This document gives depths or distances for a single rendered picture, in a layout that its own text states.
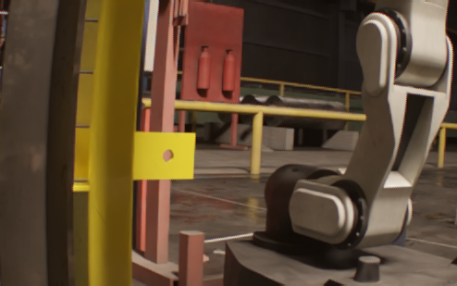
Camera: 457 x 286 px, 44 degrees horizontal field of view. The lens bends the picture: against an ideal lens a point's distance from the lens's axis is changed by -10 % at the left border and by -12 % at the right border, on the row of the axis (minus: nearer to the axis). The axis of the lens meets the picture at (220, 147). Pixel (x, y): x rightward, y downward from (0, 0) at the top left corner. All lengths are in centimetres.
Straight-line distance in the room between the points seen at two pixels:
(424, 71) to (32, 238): 89
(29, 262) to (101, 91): 23
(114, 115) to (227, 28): 776
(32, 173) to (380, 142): 85
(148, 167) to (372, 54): 57
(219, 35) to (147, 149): 760
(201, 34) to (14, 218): 772
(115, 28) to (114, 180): 15
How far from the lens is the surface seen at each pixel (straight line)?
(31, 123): 39
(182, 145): 69
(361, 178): 120
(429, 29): 115
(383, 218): 121
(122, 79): 59
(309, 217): 126
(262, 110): 499
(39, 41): 39
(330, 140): 1020
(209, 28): 816
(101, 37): 58
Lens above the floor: 47
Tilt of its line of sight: 3 degrees down
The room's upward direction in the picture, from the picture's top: 3 degrees clockwise
